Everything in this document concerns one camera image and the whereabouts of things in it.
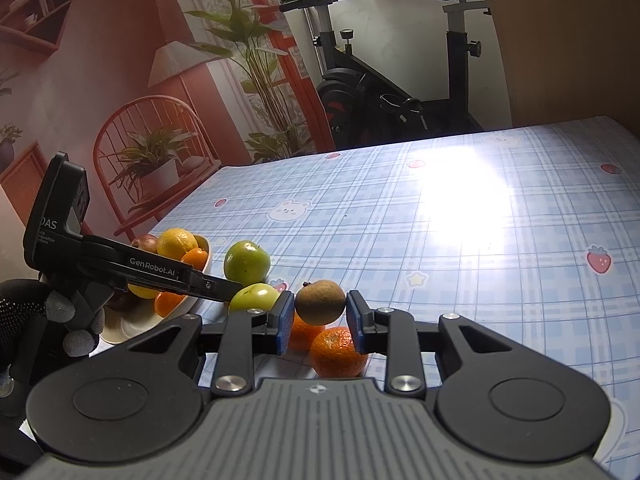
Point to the wooden panel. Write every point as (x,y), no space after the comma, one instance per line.
(565,35)

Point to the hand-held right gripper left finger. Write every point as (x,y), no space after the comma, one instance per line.
(285,322)

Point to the green apple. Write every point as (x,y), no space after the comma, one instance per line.
(255,297)
(247,262)

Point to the wall poster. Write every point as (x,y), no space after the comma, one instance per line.
(100,60)

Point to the yellow lemon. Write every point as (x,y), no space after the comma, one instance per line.
(177,242)
(142,291)

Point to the dark purple mangosteen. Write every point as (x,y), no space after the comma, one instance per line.
(122,300)

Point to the black exercise bike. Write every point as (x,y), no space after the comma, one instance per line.
(350,95)

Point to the person's left hand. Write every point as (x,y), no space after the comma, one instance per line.
(20,320)

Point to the blue plaid tablecloth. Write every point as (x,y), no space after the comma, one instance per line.
(450,260)

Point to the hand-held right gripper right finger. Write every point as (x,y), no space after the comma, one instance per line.
(357,322)

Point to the cream round plate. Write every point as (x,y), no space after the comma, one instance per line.
(135,327)

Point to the red apple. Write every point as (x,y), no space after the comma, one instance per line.
(145,243)

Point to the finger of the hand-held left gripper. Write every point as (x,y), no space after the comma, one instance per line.
(210,285)

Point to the brown kiwi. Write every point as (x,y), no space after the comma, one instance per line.
(320,302)

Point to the orange tangerine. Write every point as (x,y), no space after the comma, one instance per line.
(196,258)
(340,355)
(302,335)
(167,304)

